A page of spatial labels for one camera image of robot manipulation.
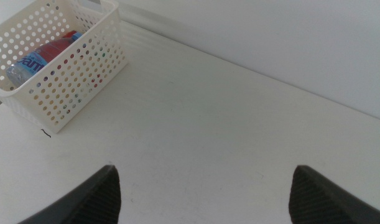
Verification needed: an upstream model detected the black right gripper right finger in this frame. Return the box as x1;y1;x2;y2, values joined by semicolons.
287;164;380;224

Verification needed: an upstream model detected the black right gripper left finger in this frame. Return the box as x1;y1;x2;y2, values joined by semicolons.
17;164;121;224

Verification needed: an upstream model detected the clear water bottle blue cap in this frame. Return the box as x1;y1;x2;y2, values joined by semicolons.
6;30;84;88

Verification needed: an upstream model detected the white perforated plastic basket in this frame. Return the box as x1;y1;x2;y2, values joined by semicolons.
0;0;129;134

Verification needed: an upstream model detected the red soda can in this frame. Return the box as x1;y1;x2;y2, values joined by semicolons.
37;30;102;88

